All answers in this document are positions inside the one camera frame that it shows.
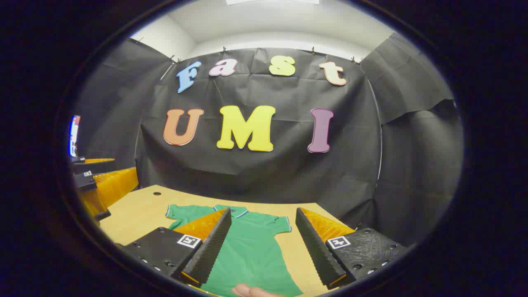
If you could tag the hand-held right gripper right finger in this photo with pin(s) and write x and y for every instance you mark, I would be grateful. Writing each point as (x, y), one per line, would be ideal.
(315, 251)

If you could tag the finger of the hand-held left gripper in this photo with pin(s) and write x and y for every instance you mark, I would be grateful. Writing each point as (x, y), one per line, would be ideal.
(95, 167)
(86, 181)

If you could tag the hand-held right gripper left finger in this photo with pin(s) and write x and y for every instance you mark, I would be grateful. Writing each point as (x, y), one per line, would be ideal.
(212, 251)

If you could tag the green T-shirt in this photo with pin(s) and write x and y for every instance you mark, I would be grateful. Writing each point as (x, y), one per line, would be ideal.
(251, 247)

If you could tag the black backdrop cloth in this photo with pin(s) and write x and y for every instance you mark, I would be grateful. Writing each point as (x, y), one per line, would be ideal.
(264, 173)

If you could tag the white wall poster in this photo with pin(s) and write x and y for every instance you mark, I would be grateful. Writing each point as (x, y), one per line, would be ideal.
(74, 136)

